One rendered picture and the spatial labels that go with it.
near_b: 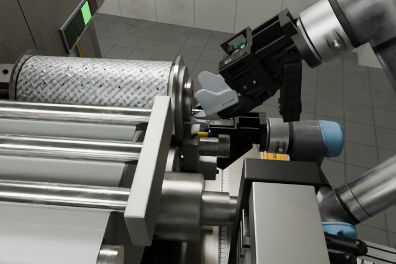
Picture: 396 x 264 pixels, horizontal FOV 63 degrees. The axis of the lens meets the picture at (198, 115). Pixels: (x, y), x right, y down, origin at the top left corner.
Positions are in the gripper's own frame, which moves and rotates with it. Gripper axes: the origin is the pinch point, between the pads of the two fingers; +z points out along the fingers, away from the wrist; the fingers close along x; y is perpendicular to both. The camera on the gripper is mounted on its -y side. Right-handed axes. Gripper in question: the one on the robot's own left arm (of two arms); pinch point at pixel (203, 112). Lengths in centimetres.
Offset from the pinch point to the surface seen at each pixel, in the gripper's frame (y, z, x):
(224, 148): -6.4, 0.2, 3.4
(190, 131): -1.3, 3.9, 1.3
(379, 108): -173, -13, -144
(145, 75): 11.3, 2.6, -0.2
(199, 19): -77, 89, -250
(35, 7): 28.4, 24.2, -22.2
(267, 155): -34.9, 7.5, -17.4
